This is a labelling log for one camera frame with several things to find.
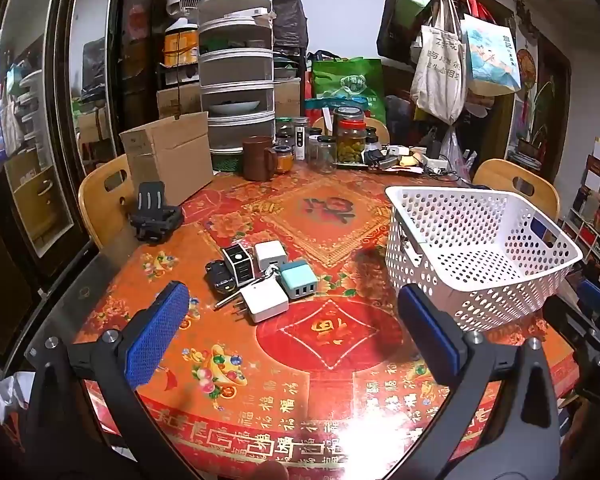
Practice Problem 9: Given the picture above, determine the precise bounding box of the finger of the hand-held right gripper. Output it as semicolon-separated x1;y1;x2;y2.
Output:
542;267;600;346

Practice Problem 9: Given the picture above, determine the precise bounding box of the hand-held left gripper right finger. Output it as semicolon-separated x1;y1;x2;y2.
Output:
395;284;563;480

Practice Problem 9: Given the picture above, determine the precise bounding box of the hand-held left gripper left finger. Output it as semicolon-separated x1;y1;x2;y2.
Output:
20;281;201;480

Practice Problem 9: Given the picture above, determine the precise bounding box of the metal key bunch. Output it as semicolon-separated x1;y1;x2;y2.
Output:
215;266;281;309

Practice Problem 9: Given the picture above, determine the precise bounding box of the black toy car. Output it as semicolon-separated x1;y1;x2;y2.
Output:
205;259;238;295

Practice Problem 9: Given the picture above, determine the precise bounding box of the white perforated plastic basket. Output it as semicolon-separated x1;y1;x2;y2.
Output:
384;186;584;332

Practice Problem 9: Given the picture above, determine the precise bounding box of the black and white charger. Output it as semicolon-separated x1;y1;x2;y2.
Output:
221;243;256;286

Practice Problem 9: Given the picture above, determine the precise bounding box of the white charger with plug prongs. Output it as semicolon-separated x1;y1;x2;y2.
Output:
230;276;290;324

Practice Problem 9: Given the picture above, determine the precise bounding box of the small white cube charger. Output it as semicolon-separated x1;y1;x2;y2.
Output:
254;240;287;272

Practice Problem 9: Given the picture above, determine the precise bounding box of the teal multi-port charger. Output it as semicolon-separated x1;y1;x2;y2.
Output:
279;260;320;301

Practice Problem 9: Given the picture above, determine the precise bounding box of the shelf of books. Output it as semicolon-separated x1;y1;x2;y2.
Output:
562;120;600;291

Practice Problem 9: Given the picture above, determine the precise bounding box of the black folding phone holder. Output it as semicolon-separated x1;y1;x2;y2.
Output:
127;181;184;245

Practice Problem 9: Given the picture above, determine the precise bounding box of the red printed tablecloth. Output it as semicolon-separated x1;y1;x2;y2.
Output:
72;157;581;480

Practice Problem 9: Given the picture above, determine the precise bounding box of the brown cardboard box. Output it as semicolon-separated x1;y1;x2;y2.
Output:
119;111;215;207

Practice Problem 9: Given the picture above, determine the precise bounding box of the green plastic basket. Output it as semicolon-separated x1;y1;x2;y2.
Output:
211;151;245;172

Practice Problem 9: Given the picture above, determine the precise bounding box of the brown mug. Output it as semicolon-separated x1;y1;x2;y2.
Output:
242;136;279;182

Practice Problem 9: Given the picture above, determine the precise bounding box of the small orange-filled jar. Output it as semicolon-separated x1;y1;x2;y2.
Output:
272;145;295;173

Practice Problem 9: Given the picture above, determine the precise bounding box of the black-label white bottle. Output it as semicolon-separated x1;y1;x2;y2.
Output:
291;116;311;161

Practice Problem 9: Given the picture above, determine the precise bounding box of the flat cardboard box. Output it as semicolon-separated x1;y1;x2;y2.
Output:
156;85;203;120

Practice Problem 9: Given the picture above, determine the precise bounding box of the dark glass-door cabinet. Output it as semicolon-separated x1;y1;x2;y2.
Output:
0;0;181;376

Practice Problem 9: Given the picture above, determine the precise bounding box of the white printed tote bag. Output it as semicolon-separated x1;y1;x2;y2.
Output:
410;10;467;123

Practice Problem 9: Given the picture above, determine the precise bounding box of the blue printed tote bag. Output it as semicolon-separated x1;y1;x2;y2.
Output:
462;12;522;96

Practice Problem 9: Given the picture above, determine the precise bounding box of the green shopping bag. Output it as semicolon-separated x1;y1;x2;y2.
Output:
311;57;386;126

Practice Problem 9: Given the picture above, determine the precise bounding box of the grey tiered food cover tower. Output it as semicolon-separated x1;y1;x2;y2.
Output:
197;0;277;153

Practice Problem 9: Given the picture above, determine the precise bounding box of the orange-label plastic container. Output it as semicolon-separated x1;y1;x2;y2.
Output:
163;17;201;68

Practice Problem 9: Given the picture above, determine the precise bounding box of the black hanging bag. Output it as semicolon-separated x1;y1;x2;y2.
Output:
376;0;416;63

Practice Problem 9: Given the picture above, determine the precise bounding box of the black plastic bag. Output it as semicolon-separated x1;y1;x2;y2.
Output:
270;0;309;51

